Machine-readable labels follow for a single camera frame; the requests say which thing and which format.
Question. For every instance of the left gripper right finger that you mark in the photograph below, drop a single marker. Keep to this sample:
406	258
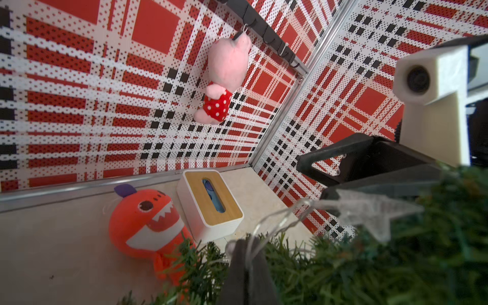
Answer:
262	288

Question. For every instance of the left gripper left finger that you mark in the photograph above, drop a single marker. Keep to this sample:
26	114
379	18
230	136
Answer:
235	288

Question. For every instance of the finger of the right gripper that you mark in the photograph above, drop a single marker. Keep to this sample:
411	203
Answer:
403	184
363	157

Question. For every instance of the clear star string light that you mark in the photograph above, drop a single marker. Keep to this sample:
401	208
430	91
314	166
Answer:
343	217

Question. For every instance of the small christmas tree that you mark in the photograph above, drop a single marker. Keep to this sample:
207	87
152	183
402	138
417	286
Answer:
435	257

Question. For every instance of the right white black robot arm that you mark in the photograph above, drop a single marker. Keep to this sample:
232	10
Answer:
476	105

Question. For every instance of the white wooden tissue box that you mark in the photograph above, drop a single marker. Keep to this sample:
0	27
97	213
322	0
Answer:
211	210

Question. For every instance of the red shark plush toy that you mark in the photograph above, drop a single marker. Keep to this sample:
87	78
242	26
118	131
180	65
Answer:
146	225

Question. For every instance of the pink pig plush toy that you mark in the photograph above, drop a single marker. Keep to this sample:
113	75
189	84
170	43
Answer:
228	60

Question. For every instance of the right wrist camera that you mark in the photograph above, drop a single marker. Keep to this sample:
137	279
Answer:
433	85

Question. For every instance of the black hook rail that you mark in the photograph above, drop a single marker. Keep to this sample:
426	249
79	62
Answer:
252	20

